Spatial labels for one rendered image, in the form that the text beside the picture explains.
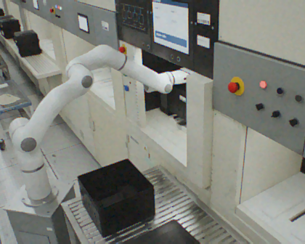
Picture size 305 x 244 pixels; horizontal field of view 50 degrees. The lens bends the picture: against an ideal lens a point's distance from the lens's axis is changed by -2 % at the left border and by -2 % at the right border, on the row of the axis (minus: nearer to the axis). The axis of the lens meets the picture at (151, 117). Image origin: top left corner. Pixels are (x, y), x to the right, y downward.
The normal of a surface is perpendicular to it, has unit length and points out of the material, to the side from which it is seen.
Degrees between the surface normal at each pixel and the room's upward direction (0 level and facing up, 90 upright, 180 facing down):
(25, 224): 90
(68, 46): 90
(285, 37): 90
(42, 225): 90
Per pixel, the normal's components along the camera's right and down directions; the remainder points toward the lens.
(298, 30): -0.86, 0.28
